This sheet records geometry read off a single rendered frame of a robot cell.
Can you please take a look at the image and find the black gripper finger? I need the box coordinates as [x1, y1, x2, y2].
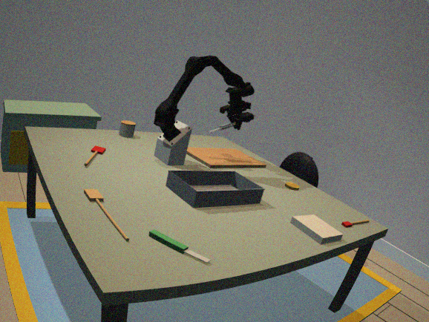
[226, 115, 237, 128]
[235, 118, 242, 130]

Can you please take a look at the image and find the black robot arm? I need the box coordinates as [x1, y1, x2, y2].
[154, 56, 254, 142]

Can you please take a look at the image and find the beige flat rectangular block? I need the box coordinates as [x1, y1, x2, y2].
[291, 214, 343, 245]

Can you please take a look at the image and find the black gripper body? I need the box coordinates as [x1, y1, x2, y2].
[220, 100, 254, 122]

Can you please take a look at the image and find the light wooden board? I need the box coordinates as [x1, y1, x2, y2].
[186, 147, 266, 168]

